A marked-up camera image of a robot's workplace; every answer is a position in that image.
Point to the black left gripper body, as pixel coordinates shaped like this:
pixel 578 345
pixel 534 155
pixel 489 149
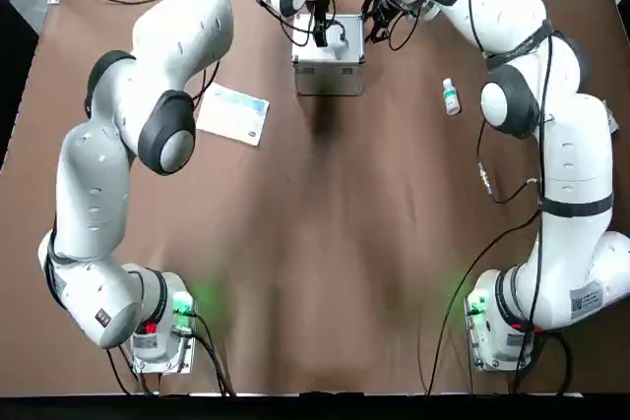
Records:
pixel 321 4

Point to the aluminium first-aid case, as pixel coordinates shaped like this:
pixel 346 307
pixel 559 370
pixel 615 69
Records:
pixel 329 71

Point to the white disinfectant bottle green label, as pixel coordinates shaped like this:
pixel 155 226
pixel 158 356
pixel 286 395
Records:
pixel 451 100

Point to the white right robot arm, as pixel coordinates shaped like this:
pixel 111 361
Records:
pixel 576 169

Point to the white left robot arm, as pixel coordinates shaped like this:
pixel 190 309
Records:
pixel 93 203

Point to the large flat blue white packet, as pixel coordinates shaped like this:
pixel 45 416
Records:
pixel 236 117

